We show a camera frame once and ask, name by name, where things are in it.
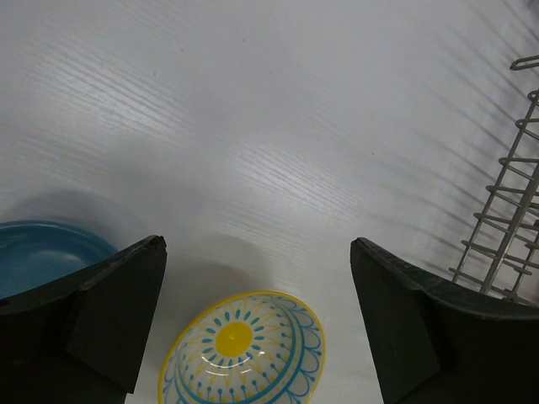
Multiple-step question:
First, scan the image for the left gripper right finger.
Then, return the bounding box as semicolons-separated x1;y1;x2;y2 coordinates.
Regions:
350;238;538;403

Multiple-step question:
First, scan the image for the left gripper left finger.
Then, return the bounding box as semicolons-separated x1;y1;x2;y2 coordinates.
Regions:
1;236;167;403

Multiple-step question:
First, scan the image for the blue bowl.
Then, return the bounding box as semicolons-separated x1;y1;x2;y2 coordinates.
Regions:
1;221;118;299

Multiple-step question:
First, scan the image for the patterned sunflower bowl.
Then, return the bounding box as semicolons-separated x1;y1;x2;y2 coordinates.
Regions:
157;291;326;403

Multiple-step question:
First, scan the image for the grey wire dish rack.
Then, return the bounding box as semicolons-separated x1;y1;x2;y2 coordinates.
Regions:
448;53;539;306

